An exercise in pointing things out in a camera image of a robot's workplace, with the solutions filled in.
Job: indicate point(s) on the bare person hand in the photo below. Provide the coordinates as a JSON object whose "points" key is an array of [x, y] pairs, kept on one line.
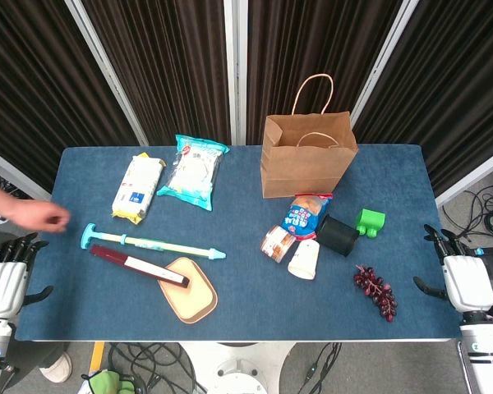
{"points": [[37, 217]]}

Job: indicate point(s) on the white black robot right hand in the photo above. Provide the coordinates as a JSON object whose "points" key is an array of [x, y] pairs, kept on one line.
{"points": [[468, 283]]}

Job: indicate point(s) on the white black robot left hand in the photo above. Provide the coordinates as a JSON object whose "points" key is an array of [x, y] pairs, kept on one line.
{"points": [[4, 287]]}

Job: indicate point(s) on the purple grape bunch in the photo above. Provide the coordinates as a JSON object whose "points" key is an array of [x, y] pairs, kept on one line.
{"points": [[376, 289]]}

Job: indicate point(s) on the black cylinder cup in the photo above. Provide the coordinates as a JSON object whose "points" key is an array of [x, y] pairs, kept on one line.
{"points": [[337, 236]]}

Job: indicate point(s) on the white paper cup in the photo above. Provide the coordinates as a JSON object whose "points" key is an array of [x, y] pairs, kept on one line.
{"points": [[305, 260]]}

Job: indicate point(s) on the blue bread packet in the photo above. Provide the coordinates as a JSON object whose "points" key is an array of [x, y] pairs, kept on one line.
{"points": [[302, 217]]}

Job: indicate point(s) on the clear snack jar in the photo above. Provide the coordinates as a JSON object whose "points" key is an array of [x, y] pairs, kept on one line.
{"points": [[276, 244]]}

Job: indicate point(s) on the brown paper bag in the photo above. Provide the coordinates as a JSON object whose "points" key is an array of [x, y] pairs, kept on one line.
{"points": [[304, 168]]}

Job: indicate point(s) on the dark grey trouser leg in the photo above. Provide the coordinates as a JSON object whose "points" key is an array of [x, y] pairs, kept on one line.
{"points": [[37, 355]]}

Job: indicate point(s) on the long dark red box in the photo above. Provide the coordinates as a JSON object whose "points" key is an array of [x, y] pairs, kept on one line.
{"points": [[119, 259]]}

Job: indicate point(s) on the white shoe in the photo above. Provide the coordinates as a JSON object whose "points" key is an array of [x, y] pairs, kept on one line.
{"points": [[57, 367]]}

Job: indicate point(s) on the white yellow-ended food packet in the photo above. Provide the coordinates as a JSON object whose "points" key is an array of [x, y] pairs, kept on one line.
{"points": [[137, 189]]}

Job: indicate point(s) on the yellow floor strip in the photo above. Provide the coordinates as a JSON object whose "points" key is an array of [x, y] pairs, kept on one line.
{"points": [[97, 357]]}

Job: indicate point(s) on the teal green toy pump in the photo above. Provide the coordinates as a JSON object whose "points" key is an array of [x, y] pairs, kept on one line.
{"points": [[156, 244]]}

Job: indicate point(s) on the dark brown pleated curtain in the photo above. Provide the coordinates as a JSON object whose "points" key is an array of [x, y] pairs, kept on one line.
{"points": [[168, 61], [33, 82], [456, 82], [279, 49]]}

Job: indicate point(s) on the green cloth bundle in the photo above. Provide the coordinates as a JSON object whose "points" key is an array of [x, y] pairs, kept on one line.
{"points": [[111, 383]]}

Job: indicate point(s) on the teal clear snack packet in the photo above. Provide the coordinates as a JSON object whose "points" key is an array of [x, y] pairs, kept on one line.
{"points": [[193, 172]]}

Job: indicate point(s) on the tan brown pad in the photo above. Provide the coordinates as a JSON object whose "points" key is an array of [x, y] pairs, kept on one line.
{"points": [[193, 299]]}

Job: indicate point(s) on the blue fabric table mat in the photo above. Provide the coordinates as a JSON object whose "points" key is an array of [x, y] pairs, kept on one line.
{"points": [[246, 303]]}

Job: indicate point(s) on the white table base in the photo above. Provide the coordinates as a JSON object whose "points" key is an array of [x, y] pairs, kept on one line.
{"points": [[238, 365]]}

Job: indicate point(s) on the white partition rail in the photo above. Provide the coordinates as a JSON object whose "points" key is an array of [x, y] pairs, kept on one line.
{"points": [[20, 178], [472, 176]]}

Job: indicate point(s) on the white partition post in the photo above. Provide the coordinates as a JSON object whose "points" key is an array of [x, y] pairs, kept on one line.
{"points": [[234, 61], [107, 74], [384, 57]]}

